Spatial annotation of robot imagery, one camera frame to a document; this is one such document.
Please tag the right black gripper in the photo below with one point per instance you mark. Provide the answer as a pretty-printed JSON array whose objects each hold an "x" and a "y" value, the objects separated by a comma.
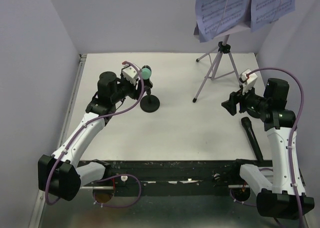
[{"x": 235, "y": 97}]

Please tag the black microphone stand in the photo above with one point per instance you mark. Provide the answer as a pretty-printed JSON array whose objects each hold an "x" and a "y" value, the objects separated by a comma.
[{"x": 149, "y": 103}]

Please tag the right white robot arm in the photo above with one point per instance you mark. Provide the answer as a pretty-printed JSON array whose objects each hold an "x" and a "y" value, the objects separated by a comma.
[{"x": 284, "y": 197}]

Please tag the green toy microphone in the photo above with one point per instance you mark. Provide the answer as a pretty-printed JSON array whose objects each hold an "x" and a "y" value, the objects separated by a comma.
[{"x": 146, "y": 72}]

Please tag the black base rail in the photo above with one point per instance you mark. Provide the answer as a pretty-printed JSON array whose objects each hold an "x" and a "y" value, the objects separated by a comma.
[{"x": 175, "y": 178}]

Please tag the black microphone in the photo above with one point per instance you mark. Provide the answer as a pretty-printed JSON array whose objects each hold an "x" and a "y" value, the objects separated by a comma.
[{"x": 247, "y": 126}]

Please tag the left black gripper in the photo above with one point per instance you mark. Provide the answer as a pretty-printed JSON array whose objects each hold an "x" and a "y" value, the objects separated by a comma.
[{"x": 136, "y": 93}]

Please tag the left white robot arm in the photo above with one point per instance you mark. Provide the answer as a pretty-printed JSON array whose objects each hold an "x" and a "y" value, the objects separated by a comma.
[{"x": 59, "y": 173}]

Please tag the silver tripod music stand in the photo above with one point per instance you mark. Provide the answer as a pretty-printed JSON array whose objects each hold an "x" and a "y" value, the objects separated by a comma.
[{"x": 215, "y": 57}]

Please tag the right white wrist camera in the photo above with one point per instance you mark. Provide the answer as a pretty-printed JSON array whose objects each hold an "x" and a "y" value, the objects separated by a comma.
[{"x": 248, "y": 81}]

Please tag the left sheet music page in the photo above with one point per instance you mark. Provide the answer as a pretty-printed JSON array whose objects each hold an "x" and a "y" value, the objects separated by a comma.
[{"x": 214, "y": 17}]

